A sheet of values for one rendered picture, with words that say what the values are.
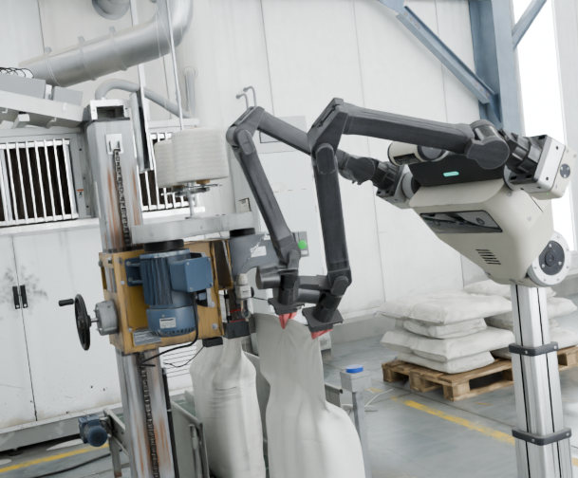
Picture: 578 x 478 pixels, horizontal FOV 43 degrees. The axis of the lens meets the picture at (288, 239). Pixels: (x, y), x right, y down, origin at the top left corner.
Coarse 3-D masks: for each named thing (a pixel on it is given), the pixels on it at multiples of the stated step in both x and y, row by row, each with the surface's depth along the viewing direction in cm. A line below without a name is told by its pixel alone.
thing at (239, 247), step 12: (228, 240) 239; (240, 240) 241; (252, 240) 243; (264, 240) 244; (240, 252) 241; (240, 264) 241; (252, 264) 243; (264, 264) 244; (276, 288) 249; (228, 300) 246; (240, 312) 241
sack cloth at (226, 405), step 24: (216, 360) 275; (240, 360) 263; (216, 384) 267; (240, 384) 267; (216, 408) 268; (240, 408) 268; (216, 432) 270; (240, 432) 269; (216, 456) 273; (240, 456) 268
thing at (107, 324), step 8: (96, 304) 232; (104, 304) 228; (112, 304) 229; (96, 312) 234; (104, 312) 227; (112, 312) 228; (104, 320) 226; (112, 320) 227; (96, 328) 233; (104, 328) 227; (112, 328) 228
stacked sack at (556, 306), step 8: (552, 304) 524; (560, 304) 526; (568, 304) 529; (512, 312) 511; (552, 312) 522; (560, 312) 525; (568, 312) 530; (488, 320) 529; (496, 320) 518; (504, 320) 515; (512, 320) 509
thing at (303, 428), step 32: (256, 320) 244; (288, 320) 224; (288, 352) 227; (320, 352) 200; (288, 384) 228; (320, 384) 202; (288, 416) 214; (320, 416) 204; (288, 448) 214; (320, 448) 202; (352, 448) 204
